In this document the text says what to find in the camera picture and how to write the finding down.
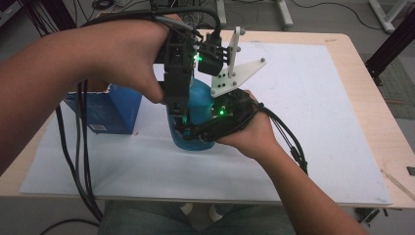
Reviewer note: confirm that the white metal stand leg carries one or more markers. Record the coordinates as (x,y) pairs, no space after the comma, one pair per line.
(386,14)
(284,13)
(221,11)

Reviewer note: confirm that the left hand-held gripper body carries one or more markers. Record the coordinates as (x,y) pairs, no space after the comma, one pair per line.
(177,65)

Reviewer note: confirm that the person's right hand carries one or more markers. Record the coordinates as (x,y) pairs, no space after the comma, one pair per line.
(257,137)

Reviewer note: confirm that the grey floor mat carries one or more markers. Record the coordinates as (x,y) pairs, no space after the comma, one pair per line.
(399,91)

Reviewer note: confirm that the person's legs in jeans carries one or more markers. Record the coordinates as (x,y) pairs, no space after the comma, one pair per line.
(147,218)

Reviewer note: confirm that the thin wooden stick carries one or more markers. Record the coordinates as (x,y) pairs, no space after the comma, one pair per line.
(399,186)

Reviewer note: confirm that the black metal frame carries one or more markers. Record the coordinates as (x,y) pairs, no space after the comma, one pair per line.
(391,52)

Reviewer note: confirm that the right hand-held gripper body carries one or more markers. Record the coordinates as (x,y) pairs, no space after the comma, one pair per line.
(228,111)

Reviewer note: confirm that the small black floor plate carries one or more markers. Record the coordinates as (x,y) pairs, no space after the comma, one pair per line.
(411,171)

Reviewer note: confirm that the blue detergent bottle white cap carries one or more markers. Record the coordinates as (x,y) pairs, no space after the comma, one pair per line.
(199,104)

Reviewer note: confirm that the blue cardboard box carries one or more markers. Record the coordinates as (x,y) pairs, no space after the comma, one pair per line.
(111,111)

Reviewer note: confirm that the person's left hand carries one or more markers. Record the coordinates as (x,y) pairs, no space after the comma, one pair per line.
(124,55)

